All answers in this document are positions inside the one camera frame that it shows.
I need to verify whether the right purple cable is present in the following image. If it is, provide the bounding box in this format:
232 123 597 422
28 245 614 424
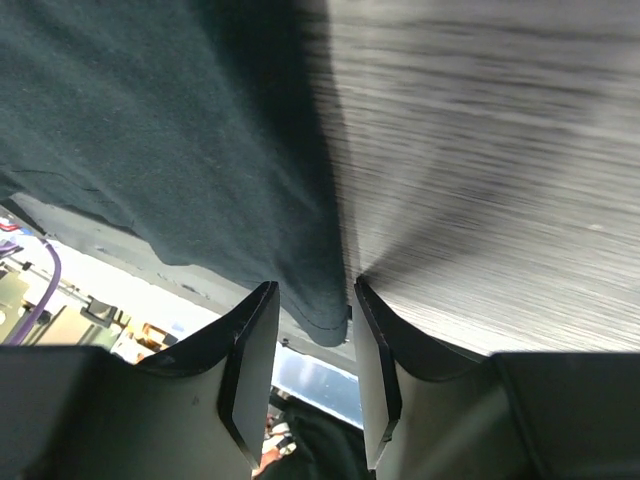
0 238 63 347

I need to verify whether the black t shirt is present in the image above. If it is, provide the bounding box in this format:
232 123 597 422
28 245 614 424
1 1 348 347

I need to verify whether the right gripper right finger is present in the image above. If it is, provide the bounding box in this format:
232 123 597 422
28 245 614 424
353 280 639 479

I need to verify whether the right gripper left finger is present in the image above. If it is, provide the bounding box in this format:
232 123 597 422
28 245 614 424
1 282 279 479

